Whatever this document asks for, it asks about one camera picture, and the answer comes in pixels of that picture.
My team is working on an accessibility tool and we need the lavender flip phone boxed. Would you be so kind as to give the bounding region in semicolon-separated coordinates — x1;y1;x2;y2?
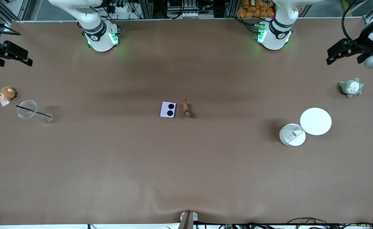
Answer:
160;101;177;119

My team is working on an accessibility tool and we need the brown lion statue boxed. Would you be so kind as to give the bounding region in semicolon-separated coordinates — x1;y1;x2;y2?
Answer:
182;98;192;118

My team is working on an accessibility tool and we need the grey totoro plush toy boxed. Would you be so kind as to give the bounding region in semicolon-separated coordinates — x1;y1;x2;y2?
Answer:
338;78;364;98

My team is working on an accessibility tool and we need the brown plush toy with tag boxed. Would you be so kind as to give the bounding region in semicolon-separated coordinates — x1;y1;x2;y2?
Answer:
0;86;16;107

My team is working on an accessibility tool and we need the clear plastic cup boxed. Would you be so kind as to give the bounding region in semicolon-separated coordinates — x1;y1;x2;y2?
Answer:
17;100;53;124

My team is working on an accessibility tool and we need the black drinking straw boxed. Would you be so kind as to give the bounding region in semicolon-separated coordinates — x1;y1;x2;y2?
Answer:
16;105;52;118

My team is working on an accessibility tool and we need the white round lid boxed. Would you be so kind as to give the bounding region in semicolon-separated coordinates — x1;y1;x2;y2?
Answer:
300;108;332;136

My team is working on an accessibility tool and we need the orange plush toy pile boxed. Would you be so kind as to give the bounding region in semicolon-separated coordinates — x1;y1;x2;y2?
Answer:
236;0;276;18

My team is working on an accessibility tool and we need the white round container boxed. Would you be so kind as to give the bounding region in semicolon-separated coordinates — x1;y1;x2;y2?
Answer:
279;123;306;147

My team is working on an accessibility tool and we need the white power strip with plugs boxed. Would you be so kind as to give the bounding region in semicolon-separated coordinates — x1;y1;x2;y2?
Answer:
110;3;137;14

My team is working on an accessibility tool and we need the long white power strip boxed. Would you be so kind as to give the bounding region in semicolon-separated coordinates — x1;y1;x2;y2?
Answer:
168;11;214;19

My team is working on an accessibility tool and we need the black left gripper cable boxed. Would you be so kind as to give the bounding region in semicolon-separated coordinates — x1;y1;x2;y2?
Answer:
341;0;373;51

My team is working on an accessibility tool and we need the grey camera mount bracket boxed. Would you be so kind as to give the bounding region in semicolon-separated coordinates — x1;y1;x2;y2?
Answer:
178;211;199;229

